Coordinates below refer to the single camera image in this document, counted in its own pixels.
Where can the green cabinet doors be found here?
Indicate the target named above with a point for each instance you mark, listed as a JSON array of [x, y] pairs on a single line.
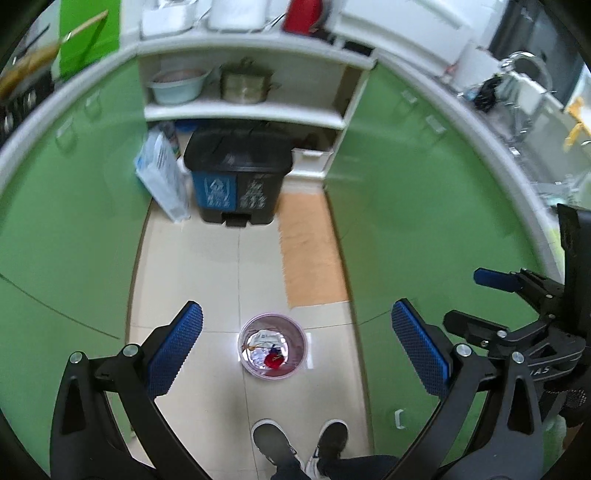
[[417, 211], [72, 218]]

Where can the white printed paper bag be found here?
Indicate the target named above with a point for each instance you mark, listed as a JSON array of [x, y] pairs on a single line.
[[156, 168]]

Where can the pale blue metal basin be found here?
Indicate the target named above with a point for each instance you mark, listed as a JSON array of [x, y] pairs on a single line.
[[178, 86]]

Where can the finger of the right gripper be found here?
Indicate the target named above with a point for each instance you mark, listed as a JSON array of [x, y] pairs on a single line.
[[492, 337], [507, 282]]

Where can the pink round waste basket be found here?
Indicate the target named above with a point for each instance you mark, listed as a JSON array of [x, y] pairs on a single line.
[[266, 331]]

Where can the black dual pedal trash bin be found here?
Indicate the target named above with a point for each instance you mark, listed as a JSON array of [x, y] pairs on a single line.
[[237, 172]]

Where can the chrome kitchen faucet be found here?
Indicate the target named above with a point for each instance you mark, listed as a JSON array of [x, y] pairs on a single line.
[[525, 84]]

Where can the right black shoe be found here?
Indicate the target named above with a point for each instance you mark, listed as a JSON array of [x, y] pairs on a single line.
[[332, 441]]

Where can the left black shoe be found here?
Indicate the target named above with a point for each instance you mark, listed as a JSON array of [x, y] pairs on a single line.
[[272, 442]]

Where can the wooden handled frying pan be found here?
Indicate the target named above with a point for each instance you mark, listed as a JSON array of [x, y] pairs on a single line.
[[32, 62]]

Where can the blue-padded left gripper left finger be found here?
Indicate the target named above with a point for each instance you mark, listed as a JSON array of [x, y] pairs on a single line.
[[85, 440]]

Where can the red artificial rose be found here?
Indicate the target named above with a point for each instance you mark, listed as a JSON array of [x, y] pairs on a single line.
[[274, 359]]

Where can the red kettle on counter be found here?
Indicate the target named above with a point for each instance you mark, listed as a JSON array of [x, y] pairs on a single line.
[[304, 17]]

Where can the orange floor mat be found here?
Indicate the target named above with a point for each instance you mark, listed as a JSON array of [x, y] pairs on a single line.
[[312, 266]]

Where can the stainless steel lidded pot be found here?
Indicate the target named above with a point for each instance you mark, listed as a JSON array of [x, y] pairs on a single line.
[[246, 82]]

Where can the white open shelf unit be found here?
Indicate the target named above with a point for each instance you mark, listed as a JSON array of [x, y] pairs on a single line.
[[314, 90]]

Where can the black shoe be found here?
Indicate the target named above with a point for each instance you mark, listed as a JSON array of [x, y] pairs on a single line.
[[332, 441], [272, 442]]

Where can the green cabinet doors left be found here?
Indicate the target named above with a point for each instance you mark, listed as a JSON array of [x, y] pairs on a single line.
[[72, 218]]

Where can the green cabinet doors right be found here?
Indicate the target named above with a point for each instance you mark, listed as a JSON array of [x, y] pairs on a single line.
[[417, 211]]

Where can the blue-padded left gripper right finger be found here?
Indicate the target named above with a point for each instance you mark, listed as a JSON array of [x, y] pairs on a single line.
[[507, 443]]

